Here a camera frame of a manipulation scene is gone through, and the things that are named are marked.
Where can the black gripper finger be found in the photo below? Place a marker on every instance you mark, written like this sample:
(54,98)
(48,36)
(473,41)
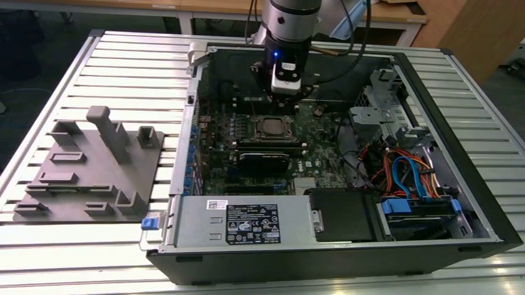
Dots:
(296,110)
(279,107)

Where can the CPU silver plate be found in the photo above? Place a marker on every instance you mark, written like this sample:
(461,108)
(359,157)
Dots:
(274,127)

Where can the CPU socket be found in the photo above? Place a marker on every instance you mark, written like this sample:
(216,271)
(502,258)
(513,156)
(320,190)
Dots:
(256,142)

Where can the black expansion slot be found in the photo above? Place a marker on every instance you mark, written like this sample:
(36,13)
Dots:
(254,190)

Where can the RAM stick white label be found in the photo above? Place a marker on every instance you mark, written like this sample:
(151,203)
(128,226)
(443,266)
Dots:
(251,99)

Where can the black RAM stick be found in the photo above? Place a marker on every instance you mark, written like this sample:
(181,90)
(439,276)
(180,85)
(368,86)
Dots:
(266,144)
(266,150)

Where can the pale blue plastic panel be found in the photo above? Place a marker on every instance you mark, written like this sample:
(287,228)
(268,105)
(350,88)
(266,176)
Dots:
(336,29)

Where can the green motherboard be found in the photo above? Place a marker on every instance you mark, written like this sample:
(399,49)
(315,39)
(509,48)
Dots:
(323,153)

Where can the metal drive cage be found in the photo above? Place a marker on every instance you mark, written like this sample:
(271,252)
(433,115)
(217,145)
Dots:
(368,116)

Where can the black graphics card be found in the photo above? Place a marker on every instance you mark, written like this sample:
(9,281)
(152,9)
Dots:
(262,164)

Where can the silver chipset heatsink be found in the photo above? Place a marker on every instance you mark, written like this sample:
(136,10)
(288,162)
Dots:
(304,182)

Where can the black drive bay box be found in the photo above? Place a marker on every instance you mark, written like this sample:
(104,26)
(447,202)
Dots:
(344,215)

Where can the hard disk in blue carrier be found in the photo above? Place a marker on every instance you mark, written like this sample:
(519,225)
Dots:
(395,207)

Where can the silver power supply unit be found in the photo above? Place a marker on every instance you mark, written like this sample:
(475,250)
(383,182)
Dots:
(196,221)

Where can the wooden cabinet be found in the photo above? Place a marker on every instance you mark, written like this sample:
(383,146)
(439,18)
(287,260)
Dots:
(471,30)

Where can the blue case latch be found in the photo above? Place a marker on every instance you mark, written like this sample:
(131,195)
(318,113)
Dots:
(148,224)

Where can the black PC case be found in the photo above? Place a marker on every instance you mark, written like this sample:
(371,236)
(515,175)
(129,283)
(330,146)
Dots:
(287,264)

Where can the grey parts rack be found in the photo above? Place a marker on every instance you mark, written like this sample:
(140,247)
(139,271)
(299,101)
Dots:
(81,190)

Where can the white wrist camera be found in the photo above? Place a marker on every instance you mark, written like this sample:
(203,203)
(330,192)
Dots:
(284,84)

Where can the grey case corner bracket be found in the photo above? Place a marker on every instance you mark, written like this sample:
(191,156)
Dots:
(195,55)

